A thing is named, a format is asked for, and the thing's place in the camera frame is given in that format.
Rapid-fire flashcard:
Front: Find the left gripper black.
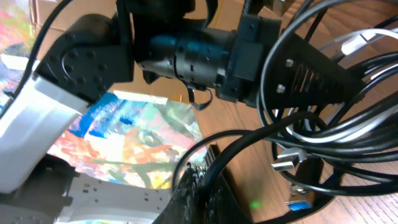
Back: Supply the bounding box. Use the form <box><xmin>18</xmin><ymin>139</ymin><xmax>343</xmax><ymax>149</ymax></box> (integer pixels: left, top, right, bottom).
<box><xmin>215</xmin><ymin>14</ymin><xmax>364</xmax><ymax>109</ymax></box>

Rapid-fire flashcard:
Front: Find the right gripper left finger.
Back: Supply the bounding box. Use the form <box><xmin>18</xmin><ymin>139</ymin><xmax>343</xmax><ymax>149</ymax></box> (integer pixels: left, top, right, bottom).
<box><xmin>153</xmin><ymin>144</ymin><xmax>252</xmax><ymax>224</ymax></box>

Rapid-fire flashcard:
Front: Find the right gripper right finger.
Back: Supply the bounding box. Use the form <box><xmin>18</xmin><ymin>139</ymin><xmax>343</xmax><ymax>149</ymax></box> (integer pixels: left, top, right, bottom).
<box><xmin>262</xmin><ymin>158</ymin><xmax>335</xmax><ymax>224</ymax></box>

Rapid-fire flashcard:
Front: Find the white usb cable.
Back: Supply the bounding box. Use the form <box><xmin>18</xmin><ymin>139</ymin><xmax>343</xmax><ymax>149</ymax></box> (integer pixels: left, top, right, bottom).
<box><xmin>270</xmin><ymin>27</ymin><xmax>398</xmax><ymax>172</ymax></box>

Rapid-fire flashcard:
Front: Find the black usb cable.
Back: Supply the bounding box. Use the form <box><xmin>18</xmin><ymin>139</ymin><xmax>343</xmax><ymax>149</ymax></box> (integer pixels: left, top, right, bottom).
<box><xmin>170</xmin><ymin>0</ymin><xmax>398</xmax><ymax>197</ymax></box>

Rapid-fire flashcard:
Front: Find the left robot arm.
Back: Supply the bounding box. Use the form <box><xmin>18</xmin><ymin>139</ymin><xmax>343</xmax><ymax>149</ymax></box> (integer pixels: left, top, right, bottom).
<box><xmin>1</xmin><ymin>1</ymin><xmax>363</xmax><ymax>223</ymax></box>

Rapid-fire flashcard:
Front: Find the colourful painted floor mat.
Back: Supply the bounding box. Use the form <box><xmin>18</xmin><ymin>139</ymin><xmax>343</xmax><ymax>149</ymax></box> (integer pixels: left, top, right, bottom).
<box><xmin>0</xmin><ymin>0</ymin><xmax>208</xmax><ymax>224</ymax></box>

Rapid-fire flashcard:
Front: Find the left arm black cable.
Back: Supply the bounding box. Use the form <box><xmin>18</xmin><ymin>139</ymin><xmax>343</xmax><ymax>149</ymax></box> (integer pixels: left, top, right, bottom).
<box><xmin>0</xmin><ymin>0</ymin><xmax>74</xmax><ymax>119</ymax></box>

